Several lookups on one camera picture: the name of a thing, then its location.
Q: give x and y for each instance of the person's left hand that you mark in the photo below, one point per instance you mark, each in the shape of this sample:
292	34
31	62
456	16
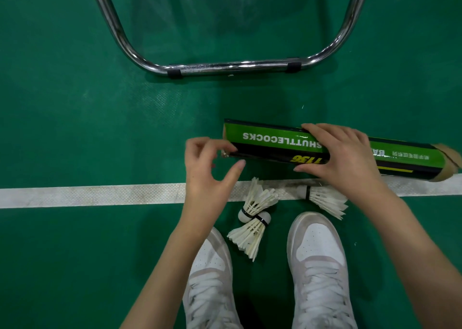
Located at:
204	195

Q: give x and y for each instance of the person's right hand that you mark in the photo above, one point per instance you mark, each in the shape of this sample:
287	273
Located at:
350	166

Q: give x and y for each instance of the single feather shuttlecock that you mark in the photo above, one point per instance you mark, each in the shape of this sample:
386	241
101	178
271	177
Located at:
258	198
249	236
326	198

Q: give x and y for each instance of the black green Hangyu tube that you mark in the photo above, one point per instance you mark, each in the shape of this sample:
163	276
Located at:
267	139

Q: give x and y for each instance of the black chair with chrome frame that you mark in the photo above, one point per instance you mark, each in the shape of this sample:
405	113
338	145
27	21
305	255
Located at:
231	66

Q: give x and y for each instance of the person's left forearm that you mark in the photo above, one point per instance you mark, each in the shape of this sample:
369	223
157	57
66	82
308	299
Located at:
166	281

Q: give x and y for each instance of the person's right forearm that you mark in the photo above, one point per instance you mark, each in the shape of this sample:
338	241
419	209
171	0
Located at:
418	263

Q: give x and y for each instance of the person's left shoe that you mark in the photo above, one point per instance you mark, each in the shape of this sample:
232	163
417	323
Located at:
211	278

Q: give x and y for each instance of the person's shoe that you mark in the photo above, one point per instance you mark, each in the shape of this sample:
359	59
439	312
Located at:
211	278
319	253

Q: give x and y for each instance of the person's right shoe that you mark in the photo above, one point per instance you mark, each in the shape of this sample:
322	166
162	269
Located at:
319	253

